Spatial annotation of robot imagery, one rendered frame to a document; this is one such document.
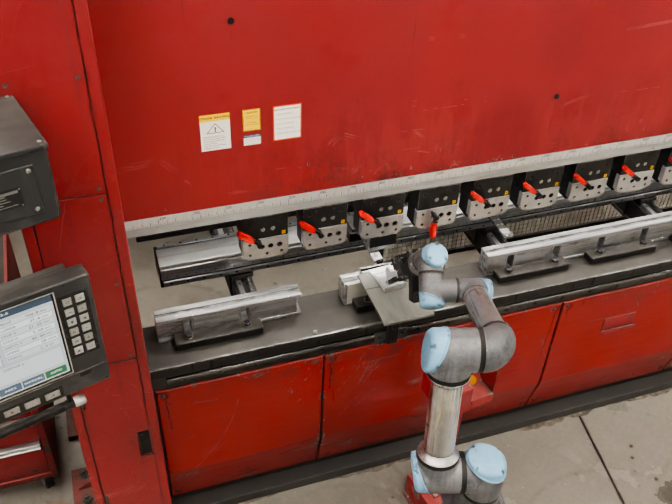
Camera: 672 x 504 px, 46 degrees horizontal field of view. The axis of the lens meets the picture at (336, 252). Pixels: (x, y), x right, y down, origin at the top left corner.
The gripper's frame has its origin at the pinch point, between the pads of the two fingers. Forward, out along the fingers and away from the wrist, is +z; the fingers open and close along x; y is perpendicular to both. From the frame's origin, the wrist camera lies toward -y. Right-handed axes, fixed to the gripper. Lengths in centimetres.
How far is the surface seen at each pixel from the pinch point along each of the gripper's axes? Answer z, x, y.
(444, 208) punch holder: -10.3, -20.2, 19.3
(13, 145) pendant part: -82, 108, 39
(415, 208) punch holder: -8.7, -10.6, 21.8
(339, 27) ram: -60, 21, 66
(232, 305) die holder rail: 18, 53, 8
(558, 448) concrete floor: 66, -80, -83
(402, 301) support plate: 0.5, -0.2, -6.8
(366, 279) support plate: 10.0, 6.4, 4.4
